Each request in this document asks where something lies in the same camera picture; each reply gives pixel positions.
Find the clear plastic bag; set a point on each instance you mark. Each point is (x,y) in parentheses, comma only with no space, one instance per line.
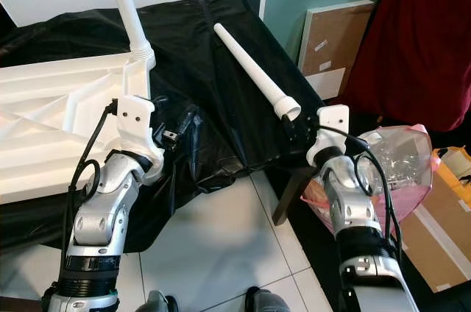
(405,157)

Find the grey robot foot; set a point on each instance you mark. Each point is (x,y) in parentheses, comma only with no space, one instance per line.
(268,303)
(160,303)

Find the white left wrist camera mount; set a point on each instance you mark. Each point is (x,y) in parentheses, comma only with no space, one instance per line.
(136,113)

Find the grey robot left foot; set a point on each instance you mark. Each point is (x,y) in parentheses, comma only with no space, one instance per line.
(160,303)

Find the pink plastic bag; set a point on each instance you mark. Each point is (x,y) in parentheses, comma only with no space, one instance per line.
(412,201)

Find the brown board with white frame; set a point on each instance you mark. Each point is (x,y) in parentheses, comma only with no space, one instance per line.
(338,40)

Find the dark red fabric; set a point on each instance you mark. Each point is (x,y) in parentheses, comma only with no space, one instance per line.
(419,40)

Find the grey robot right foot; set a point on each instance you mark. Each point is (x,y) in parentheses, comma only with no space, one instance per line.
(268,303)

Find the white plastic table top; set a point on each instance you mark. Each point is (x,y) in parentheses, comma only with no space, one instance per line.
(44,106)

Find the black plastic table cover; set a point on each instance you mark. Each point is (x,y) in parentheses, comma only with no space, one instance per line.
(191,47)

